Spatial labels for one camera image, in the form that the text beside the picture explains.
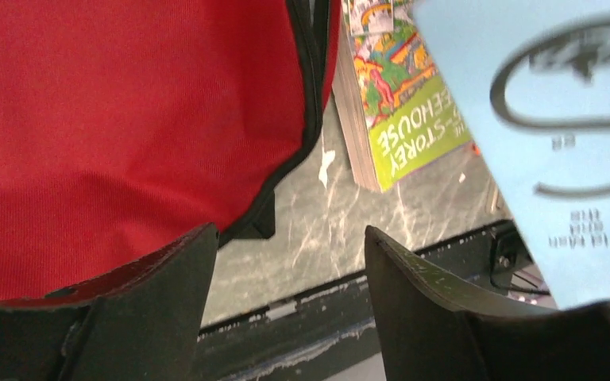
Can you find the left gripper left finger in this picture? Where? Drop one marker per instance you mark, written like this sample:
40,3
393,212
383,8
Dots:
137,322

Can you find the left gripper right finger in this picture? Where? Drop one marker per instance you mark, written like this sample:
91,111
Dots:
433,325

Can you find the red student backpack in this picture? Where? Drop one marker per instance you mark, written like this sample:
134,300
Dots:
125,124

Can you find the green storey treehouse book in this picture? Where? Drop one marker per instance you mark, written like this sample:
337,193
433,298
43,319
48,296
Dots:
396,112

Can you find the light blue notebook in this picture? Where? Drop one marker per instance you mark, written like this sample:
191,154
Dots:
532,81

